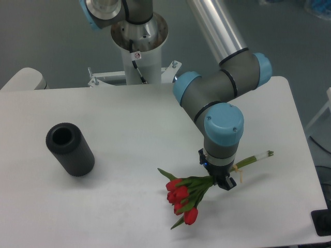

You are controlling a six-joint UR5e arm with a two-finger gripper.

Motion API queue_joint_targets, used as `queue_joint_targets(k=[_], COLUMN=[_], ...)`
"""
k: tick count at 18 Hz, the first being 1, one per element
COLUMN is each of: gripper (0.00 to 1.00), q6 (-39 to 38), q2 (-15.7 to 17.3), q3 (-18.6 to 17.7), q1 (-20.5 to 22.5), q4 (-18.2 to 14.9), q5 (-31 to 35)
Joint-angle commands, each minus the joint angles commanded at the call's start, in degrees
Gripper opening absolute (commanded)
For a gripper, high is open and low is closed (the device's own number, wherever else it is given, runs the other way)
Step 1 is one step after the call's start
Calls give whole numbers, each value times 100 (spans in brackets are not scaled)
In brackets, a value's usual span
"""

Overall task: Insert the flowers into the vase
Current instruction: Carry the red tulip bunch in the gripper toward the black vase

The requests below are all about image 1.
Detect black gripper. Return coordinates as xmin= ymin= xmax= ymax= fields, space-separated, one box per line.
xmin=198 ymin=149 xmax=237 ymax=190

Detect red tulip bouquet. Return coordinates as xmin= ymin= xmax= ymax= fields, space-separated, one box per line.
xmin=157 ymin=150 xmax=274 ymax=229

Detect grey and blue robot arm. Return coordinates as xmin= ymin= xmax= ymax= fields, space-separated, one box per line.
xmin=80 ymin=1 xmax=272 ymax=190

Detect black ribbed cylindrical vase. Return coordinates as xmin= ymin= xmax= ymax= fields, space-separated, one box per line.
xmin=46 ymin=122 xmax=95 ymax=177

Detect black device at table edge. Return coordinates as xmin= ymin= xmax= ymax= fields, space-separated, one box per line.
xmin=311 ymin=209 xmax=330 ymax=237

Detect white rounded side table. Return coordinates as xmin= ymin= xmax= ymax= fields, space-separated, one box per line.
xmin=1 ymin=67 xmax=49 ymax=92

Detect black cable on floor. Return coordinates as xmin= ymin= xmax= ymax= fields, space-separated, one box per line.
xmin=309 ymin=135 xmax=331 ymax=153

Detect white metal base bracket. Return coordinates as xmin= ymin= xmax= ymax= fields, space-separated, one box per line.
xmin=87 ymin=60 xmax=182 ymax=88

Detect white frame at right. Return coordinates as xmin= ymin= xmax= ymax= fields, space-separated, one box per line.
xmin=305 ymin=88 xmax=330 ymax=133

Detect black cable on pedestal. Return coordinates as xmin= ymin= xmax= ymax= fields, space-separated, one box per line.
xmin=129 ymin=39 xmax=148 ymax=84

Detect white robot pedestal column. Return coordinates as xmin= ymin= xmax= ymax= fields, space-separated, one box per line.
xmin=111 ymin=12 xmax=169 ymax=85

